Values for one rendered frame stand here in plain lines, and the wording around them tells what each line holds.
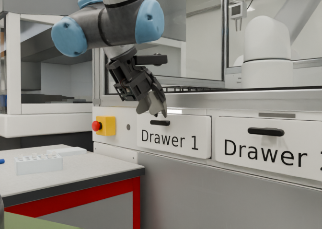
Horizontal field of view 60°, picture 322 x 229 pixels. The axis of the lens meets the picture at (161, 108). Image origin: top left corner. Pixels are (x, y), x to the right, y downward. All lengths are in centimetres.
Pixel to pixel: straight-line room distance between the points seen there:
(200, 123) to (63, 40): 38
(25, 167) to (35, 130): 59
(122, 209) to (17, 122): 73
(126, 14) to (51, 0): 107
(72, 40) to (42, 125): 94
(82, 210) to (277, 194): 50
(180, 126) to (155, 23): 35
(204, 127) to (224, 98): 9
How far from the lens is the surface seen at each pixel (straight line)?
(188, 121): 76
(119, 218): 91
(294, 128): 61
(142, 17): 51
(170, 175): 86
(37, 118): 146
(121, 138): 103
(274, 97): 64
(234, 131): 67
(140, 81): 71
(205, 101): 75
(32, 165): 89
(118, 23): 53
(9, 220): 30
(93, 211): 85
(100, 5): 67
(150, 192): 94
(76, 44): 58
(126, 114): 100
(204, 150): 73
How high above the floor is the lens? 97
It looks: 1 degrees down
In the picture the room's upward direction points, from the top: straight up
